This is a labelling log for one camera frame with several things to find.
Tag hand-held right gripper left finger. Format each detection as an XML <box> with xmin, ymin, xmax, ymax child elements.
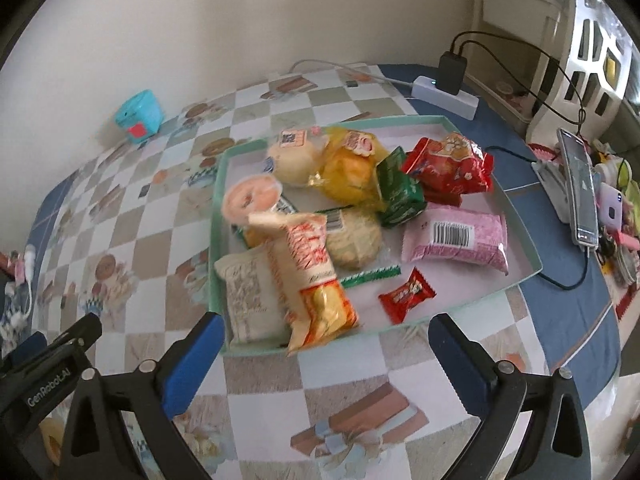
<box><xmin>60</xmin><ymin>311</ymin><xmax>226</xmax><ymax>480</ymax></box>

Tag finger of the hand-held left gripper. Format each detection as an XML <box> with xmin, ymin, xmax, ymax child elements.
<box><xmin>0</xmin><ymin>332</ymin><xmax>49</xmax><ymax>368</ymax></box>
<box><xmin>47</xmin><ymin>312</ymin><xmax>103</xmax><ymax>357</ymax></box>

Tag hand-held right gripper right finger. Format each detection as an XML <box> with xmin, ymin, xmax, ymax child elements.
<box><xmin>428</xmin><ymin>313</ymin><xmax>588</xmax><ymax>480</ymax></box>

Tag white tray with teal rim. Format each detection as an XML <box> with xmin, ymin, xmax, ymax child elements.
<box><xmin>207</xmin><ymin>115</ymin><xmax>544</xmax><ymax>358</ymax></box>

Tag small red candy packet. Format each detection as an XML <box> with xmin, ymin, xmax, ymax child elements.
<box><xmin>378</xmin><ymin>267</ymin><xmax>436</xmax><ymax>325</ymax></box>

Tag white bread packet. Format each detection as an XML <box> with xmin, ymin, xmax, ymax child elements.
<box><xmin>214</xmin><ymin>242</ymin><xmax>301</xmax><ymax>348</ymax></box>

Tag pink snack packet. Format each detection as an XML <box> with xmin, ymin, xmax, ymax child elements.
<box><xmin>401</xmin><ymin>205</ymin><xmax>510</xmax><ymax>275</ymax></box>

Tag orange striped snack packet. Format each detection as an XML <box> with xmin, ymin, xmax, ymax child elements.
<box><xmin>247</xmin><ymin>211</ymin><xmax>361</xmax><ymax>356</ymax></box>

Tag round rice cake packet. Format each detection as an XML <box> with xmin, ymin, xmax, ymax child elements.
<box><xmin>320</xmin><ymin>207</ymin><xmax>402</xmax><ymax>288</ymax></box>

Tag small pink bun packet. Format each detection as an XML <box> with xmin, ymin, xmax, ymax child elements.
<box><xmin>221</xmin><ymin>174</ymin><xmax>285</xmax><ymax>223</ymax></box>

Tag red flower print snack bag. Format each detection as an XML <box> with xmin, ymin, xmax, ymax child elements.
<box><xmin>401</xmin><ymin>132</ymin><xmax>496</xmax><ymax>196</ymax></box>

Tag yellow snack bag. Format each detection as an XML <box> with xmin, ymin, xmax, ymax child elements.
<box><xmin>307</xmin><ymin>127</ymin><xmax>391</xmax><ymax>211</ymax></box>

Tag round bun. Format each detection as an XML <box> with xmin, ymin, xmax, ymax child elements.
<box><xmin>265</xmin><ymin>130</ymin><xmax>328</xmax><ymax>188</ymax></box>

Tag crumpled blue white wrappers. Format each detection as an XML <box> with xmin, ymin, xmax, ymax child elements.
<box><xmin>0</xmin><ymin>305</ymin><xmax>31</xmax><ymax>351</ymax></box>

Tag checked printed tablecloth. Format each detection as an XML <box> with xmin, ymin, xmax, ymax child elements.
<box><xmin>0</xmin><ymin>62</ymin><xmax>623</xmax><ymax>480</ymax></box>

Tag white phone stand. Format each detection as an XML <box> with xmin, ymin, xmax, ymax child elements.
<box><xmin>531</xmin><ymin>157</ymin><xmax>576</xmax><ymax>223</ymax></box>

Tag smartphone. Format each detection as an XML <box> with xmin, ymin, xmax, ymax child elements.
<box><xmin>557</xmin><ymin>127</ymin><xmax>599</xmax><ymax>248</ymax></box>

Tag lilac power bank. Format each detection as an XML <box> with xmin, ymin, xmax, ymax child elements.
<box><xmin>597</xmin><ymin>182</ymin><xmax>626</xmax><ymax>226</ymax></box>

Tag teal tin box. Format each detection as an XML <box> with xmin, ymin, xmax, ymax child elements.
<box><xmin>114</xmin><ymin>90</ymin><xmax>165</xmax><ymax>145</ymax></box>

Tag white power strip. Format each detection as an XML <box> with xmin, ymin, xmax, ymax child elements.
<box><xmin>411</xmin><ymin>76</ymin><xmax>480</xmax><ymax>121</ymax></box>

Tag black charger plug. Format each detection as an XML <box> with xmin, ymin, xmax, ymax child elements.
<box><xmin>438</xmin><ymin>51</ymin><xmax>468</xmax><ymax>96</ymax></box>

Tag white openwork cabinet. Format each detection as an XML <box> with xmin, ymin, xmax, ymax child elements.
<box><xmin>472</xmin><ymin>0</ymin><xmax>640</xmax><ymax>136</ymax></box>

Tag white power strip cable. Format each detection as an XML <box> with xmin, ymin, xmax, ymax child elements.
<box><xmin>287</xmin><ymin>59</ymin><xmax>416</xmax><ymax>86</ymax></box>

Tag black cable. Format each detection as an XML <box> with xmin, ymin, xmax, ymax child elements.
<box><xmin>452</xmin><ymin>31</ymin><xmax>588</xmax><ymax>136</ymax></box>

